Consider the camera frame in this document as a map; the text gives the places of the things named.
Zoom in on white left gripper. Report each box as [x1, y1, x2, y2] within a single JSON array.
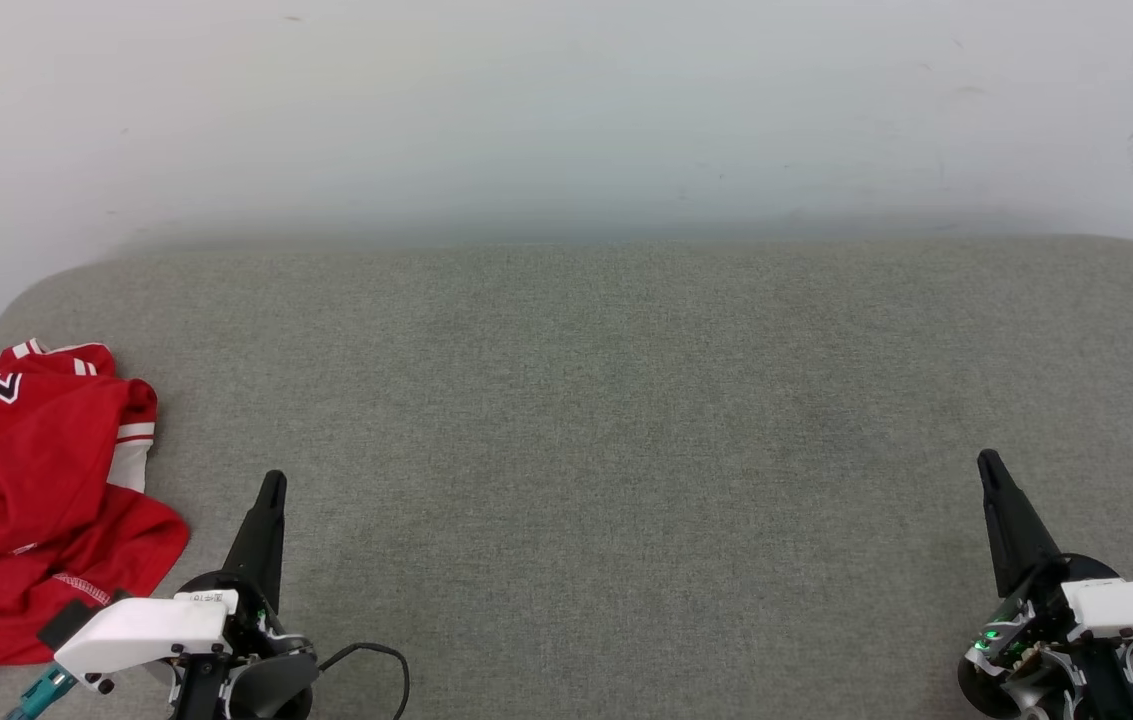
[[54, 470, 319, 681]]

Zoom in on red and white basketball jersey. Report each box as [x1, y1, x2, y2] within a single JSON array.
[[0, 339, 191, 669]]

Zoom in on teal left camera connector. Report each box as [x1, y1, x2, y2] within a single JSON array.
[[6, 664, 79, 720]]

